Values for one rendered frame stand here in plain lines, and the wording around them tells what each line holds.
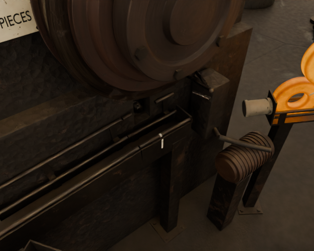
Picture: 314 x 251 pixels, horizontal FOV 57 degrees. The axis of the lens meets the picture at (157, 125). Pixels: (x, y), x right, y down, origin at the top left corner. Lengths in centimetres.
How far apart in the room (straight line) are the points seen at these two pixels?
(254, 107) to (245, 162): 20
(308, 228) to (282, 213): 13
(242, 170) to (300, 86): 34
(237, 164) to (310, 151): 95
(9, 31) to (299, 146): 170
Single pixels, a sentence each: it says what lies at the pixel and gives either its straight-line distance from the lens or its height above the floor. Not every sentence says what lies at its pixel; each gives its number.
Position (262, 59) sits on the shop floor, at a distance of 266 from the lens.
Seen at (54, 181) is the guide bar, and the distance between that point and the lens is 85.
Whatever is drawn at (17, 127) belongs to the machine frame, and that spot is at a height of 87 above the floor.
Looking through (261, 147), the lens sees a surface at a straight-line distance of 109.
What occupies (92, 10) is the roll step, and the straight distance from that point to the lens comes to 51.
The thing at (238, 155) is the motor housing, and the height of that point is 53.
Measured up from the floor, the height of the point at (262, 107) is 69.
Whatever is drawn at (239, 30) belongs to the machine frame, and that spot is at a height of 87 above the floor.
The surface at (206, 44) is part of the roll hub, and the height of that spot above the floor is 103.
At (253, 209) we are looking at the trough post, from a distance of 160.
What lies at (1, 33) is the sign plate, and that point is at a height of 108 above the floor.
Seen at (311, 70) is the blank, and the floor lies 88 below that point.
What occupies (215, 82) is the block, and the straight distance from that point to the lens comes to 93.
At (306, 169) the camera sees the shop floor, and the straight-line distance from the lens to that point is 187.
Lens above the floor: 135
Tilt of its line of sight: 45 degrees down
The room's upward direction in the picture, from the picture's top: straight up
